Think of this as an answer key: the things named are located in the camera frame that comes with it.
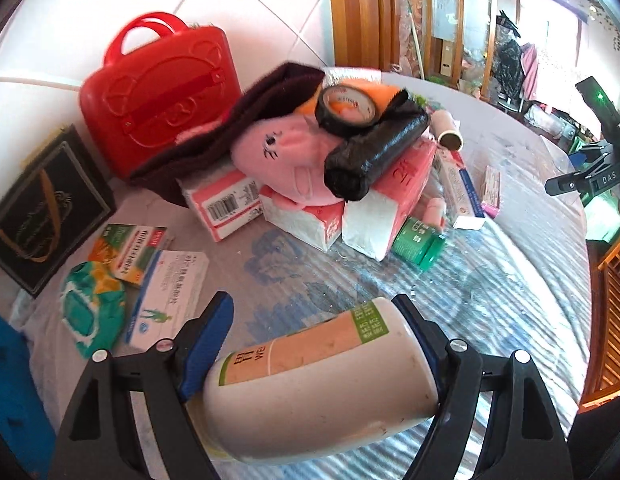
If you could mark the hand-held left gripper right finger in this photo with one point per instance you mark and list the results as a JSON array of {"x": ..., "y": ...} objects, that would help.
[{"x": 422, "y": 332}]

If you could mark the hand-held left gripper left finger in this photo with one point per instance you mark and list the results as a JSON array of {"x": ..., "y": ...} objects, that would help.
[{"x": 210, "y": 340}]

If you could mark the white bottle orange label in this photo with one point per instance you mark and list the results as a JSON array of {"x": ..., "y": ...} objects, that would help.
[{"x": 315, "y": 385}]

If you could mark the blue plastic crate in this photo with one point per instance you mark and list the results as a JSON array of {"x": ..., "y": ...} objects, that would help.
[{"x": 12, "y": 400}]

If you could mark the white blue medicine box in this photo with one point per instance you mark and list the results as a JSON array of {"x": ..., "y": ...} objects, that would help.
[{"x": 165, "y": 295}]

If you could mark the green plastic bottle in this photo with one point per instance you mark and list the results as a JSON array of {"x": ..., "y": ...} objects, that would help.
[{"x": 420, "y": 242}]

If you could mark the small pink box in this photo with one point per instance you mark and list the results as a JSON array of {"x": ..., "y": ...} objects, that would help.
[{"x": 491, "y": 190}]

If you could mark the orange green medicine box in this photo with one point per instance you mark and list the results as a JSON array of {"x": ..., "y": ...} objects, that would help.
[{"x": 127, "y": 252}]

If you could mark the green wet wipes pack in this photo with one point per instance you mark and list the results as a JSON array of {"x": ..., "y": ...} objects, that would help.
[{"x": 92, "y": 310}]

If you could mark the pink tissue pack with barcode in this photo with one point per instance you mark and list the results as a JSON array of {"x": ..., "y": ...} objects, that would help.
[{"x": 222, "y": 207}]

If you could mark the wooden chair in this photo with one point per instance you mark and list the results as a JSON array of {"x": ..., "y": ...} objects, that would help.
[{"x": 612, "y": 320}]

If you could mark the large pink tissue pack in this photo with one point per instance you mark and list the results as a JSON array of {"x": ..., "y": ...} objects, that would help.
[{"x": 390, "y": 195}]

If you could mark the white toothpaste box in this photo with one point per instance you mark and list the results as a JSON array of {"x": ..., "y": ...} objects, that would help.
[{"x": 460, "y": 190}]

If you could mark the pink white tissue pack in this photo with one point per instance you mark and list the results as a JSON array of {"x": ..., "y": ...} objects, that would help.
[{"x": 305, "y": 220}]

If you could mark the black hanging bag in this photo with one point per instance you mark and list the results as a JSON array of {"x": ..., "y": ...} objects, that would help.
[{"x": 509, "y": 60}]

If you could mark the black trash bag roll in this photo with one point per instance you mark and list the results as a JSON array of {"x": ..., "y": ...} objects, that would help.
[{"x": 375, "y": 155}]

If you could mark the pink plush toy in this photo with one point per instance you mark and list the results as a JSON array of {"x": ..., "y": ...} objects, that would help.
[{"x": 285, "y": 160}]

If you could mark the black gift box gold ribbon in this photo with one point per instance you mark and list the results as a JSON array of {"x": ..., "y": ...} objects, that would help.
[{"x": 45, "y": 210}]

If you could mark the black tape roll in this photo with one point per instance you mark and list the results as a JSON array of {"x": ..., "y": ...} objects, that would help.
[{"x": 347, "y": 110}]

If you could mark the red plastic carry case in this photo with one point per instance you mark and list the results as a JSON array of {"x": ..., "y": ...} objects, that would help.
[{"x": 155, "y": 95}]

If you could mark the maroon fuzzy cloth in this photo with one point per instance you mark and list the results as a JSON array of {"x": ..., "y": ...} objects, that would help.
[{"x": 270, "y": 90}]

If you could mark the wooden door frame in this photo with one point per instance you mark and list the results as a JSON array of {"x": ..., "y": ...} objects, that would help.
[{"x": 365, "y": 10}]

